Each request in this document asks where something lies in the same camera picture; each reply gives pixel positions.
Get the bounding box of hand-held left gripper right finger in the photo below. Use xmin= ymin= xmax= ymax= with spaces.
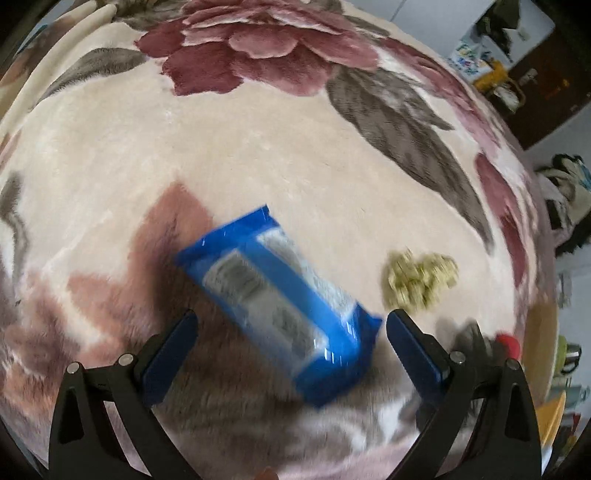
xmin=385 ymin=308 xmax=544 ymax=480

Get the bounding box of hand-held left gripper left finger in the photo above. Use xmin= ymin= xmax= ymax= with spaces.
xmin=48 ymin=309 xmax=199 ymax=480

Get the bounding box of red sponge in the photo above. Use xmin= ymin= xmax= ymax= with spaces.
xmin=495 ymin=333 xmax=522 ymax=360

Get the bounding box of blue wet wipes pack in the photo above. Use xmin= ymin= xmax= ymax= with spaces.
xmin=174 ymin=205 xmax=385 ymax=409

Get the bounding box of black mesh cloth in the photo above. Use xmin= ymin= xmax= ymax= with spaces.
xmin=451 ymin=320 xmax=496 ymax=365

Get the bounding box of yellow rubber band bundle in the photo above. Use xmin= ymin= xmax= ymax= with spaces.
xmin=387 ymin=248 xmax=461 ymax=309

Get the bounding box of yellow stool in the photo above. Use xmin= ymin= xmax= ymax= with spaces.
xmin=537 ymin=389 xmax=568 ymax=449

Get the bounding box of green kettle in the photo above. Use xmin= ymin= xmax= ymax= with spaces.
xmin=555 ymin=333 xmax=583 ymax=378

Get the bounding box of pile of clothes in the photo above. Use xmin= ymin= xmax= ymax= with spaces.
xmin=536 ymin=154 xmax=591 ymax=256

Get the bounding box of floral fleece blanket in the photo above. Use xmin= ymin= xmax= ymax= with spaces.
xmin=0 ymin=0 xmax=561 ymax=480

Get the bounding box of yellow container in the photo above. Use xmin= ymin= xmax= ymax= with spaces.
xmin=475 ymin=61 xmax=526 ymax=114

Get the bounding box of dark wooden cabinet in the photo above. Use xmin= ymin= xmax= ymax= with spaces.
xmin=507 ymin=18 xmax=591 ymax=149

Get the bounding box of colourful printed bag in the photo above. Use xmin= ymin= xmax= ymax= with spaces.
xmin=447 ymin=39 xmax=491 ymax=86

